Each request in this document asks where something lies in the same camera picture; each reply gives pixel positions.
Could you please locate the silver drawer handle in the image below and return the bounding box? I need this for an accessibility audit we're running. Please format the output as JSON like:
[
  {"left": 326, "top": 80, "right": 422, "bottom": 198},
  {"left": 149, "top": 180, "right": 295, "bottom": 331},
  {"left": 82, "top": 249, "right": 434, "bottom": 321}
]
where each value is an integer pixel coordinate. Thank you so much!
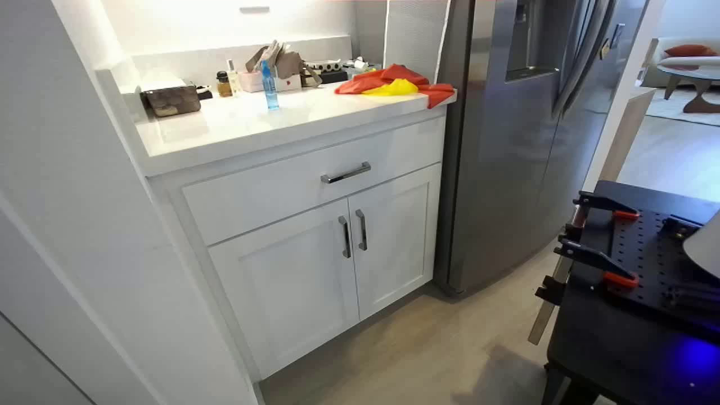
[{"left": 318, "top": 161, "right": 370, "bottom": 185}]

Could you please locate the white top drawer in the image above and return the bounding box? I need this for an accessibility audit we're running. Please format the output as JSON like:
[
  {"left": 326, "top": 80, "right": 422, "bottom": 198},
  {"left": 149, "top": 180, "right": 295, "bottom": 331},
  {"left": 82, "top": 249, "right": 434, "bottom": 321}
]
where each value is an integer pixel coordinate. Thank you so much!
[{"left": 181, "top": 117, "right": 446, "bottom": 245}]

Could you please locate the orange resistance band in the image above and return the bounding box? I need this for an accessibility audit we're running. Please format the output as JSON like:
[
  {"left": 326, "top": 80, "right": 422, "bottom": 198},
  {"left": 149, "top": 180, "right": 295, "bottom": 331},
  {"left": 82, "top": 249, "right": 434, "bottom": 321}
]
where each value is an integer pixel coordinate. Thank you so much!
[{"left": 334, "top": 63, "right": 456, "bottom": 108}]

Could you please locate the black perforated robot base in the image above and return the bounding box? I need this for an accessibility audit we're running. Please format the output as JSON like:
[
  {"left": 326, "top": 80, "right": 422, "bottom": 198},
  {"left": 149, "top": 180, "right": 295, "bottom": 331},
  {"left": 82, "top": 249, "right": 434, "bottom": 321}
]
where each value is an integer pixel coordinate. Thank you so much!
[{"left": 538, "top": 180, "right": 720, "bottom": 405}]

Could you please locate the white left cabinet door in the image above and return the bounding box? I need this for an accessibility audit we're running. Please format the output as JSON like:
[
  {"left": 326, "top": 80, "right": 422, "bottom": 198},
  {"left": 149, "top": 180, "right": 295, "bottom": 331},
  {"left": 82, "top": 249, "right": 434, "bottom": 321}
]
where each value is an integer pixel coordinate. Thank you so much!
[{"left": 209, "top": 199, "right": 360, "bottom": 380}]

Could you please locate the white box with items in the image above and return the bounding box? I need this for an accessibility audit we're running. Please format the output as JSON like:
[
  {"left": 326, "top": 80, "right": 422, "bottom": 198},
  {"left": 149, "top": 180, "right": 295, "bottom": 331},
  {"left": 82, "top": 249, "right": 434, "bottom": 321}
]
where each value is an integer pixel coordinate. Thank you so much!
[{"left": 237, "top": 40, "right": 303, "bottom": 91}]

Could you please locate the blue spray bottle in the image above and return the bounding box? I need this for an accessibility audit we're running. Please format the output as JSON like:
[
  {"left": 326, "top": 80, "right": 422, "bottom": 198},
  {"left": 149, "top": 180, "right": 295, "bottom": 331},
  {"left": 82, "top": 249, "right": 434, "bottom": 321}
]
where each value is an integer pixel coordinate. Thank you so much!
[{"left": 261, "top": 59, "right": 278, "bottom": 109}]

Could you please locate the small brown bottle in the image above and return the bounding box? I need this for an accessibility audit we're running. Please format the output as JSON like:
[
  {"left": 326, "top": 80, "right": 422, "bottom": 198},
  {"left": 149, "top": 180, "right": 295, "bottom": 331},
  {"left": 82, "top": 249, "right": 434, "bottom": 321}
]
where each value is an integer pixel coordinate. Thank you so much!
[{"left": 216, "top": 71, "right": 231, "bottom": 97}]

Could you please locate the stainless steel refrigerator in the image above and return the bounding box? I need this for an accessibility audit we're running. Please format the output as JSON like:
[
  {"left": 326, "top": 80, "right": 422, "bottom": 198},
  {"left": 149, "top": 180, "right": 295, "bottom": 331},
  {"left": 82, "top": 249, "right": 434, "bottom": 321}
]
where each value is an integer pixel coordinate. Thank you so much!
[{"left": 434, "top": 0, "right": 650, "bottom": 296}]

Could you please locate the brown leather pouch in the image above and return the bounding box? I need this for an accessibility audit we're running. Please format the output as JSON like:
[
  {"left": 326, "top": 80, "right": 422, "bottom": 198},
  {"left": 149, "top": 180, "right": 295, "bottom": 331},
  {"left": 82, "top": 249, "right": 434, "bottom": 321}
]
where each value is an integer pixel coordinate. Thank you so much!
[{"left": 141, "top": 85, "right": 199, "bottom": 117}]

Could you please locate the black orange clamp near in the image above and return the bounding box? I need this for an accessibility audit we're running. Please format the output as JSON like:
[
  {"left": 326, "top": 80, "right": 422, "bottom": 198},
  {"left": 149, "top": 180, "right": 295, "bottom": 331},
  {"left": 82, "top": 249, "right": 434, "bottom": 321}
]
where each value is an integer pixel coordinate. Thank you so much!
[{"left": 556, "top": 235, "right": 638, "bottom": 288}]

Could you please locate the black orange clamp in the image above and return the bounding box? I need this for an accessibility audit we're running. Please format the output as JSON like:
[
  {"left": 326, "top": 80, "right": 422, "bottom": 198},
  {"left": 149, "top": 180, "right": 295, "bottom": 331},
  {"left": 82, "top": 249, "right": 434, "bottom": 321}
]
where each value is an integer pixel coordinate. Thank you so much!
[
  {"left": 556, "top": 235, "right": 638, "bottom": 288},
  {"left": 573, "top": 191, "right": 640, "bottom": 223}
]

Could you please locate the black orange clamp far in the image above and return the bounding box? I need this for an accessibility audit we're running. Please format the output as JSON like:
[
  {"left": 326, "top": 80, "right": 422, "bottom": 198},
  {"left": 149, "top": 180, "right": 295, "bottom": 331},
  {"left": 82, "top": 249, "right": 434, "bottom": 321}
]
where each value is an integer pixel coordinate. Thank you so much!
[{"left": 573, "top": 191, "right": 640, "bottom": 223}]

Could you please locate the round white side table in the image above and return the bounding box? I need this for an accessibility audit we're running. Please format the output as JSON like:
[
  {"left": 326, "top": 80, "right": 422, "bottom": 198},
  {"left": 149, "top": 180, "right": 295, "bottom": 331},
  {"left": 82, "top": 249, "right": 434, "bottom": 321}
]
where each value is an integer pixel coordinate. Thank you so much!
[{"left": 659, "top": 63, "right": 720, "bottom": 115}]

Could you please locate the silver right door handle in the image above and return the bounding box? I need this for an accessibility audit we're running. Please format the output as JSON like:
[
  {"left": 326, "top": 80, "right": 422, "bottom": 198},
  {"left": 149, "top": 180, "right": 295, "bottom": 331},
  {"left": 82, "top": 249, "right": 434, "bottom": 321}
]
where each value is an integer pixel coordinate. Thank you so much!
[{"left": 356, "top": 209, "right": 368, "bottom": 249}]

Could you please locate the silver door handle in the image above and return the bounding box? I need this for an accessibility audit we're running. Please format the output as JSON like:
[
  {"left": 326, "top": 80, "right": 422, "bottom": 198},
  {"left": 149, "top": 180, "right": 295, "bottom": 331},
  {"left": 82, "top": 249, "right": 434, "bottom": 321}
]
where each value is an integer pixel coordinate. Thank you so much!
[
  {"left": 338, "top": 215, "right": 350, "bottom": 259},
  {"left": 356, "top": 209, "right": 368, "bottom": 249}
]

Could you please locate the silver left door handle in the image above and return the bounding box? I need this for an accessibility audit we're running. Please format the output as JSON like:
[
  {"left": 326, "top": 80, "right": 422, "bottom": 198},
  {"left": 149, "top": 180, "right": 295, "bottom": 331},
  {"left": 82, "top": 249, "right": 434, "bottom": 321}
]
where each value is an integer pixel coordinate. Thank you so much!
[{"left": 338, "top": 215, "right": 350, "bottom": 259}]

